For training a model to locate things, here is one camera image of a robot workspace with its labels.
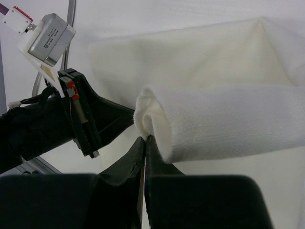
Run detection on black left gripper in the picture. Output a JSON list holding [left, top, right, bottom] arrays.
[[58, 69, 134, 158]]

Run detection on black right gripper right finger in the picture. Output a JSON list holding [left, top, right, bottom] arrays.
[[144, 135, 184, 227]]

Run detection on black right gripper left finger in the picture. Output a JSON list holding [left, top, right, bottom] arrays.
[[100, 137, 145, 229]]

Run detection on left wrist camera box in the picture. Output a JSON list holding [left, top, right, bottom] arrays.
[[2, 6, 76, 98]]

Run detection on white cloth napkin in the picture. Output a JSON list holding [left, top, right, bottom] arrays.
[[89, 18, 305, 229]]

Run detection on aluminium right side rail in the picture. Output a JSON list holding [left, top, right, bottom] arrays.
[[3, 157, 61, 175]]

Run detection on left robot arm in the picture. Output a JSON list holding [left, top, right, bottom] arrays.
[[0, 69, 134, 173]]

